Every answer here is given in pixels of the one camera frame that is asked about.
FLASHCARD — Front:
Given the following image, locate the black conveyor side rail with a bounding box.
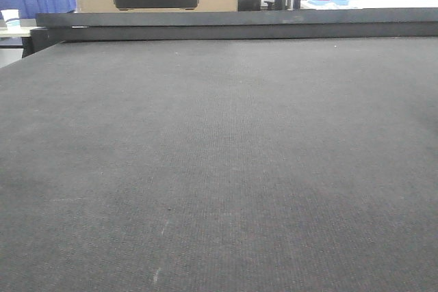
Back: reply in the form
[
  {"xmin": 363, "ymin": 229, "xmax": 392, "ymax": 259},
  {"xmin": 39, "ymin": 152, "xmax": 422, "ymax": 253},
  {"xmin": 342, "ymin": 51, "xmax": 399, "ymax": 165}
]
[{"xmin": 31, "ymin": 8, "xmax": 437, "ymax": 52}]

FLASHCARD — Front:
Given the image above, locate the blue shallow tray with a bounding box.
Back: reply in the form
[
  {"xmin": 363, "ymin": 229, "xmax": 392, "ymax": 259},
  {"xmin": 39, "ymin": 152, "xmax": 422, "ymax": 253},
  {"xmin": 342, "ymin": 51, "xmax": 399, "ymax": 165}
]
[{"xmin": 307, "ymin": 0, "xmax": 349, "ymax": 6}]

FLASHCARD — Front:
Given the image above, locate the white background table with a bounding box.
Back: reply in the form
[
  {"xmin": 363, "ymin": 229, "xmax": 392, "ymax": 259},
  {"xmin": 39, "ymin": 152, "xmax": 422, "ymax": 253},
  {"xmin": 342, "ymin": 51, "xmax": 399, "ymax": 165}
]
[{"xmin": 300, "ymin": 0, "xmax": 438, "ymax": 10}]

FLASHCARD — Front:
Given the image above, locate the white paper cup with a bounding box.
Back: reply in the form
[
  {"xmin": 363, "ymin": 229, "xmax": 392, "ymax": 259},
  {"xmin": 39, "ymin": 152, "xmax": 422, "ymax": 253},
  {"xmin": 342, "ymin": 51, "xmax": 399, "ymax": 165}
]
[{"xmin": 1, "ymin": 9, "xmax": 21, "ymax": 30}]

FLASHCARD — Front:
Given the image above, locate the black conveyor belt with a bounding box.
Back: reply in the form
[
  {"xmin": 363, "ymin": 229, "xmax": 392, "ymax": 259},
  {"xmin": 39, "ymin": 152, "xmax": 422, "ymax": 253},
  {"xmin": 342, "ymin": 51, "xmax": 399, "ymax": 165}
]
[{"xmin": 1, "ymin": 38, "xmax": 437, "ymax": 291}]

